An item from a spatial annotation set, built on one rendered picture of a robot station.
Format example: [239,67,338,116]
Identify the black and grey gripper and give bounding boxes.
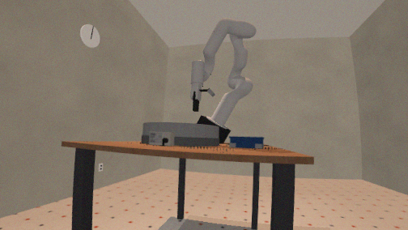
[190,83,202,112]

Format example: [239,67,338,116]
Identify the blue crate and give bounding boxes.
[229,136,264,149]

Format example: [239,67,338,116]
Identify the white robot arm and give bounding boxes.
[191,18,256,129]

